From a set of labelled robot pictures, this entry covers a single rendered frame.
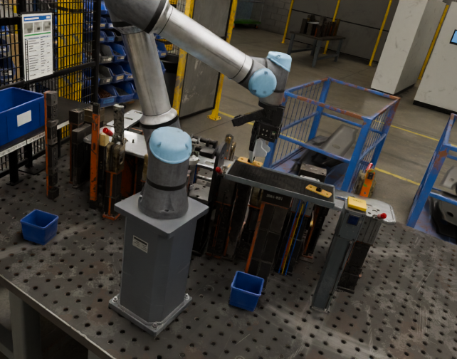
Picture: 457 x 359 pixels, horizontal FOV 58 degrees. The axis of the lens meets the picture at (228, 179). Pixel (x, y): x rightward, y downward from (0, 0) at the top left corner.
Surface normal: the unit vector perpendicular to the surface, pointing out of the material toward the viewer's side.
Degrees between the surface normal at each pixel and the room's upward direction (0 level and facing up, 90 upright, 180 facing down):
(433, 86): 90
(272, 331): 0
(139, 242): 90
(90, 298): 0
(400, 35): 90
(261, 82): 90
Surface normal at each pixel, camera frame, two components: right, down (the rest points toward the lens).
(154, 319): 0.22, 0.44
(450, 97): -0.50, 0.31
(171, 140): 0.21, -0.81
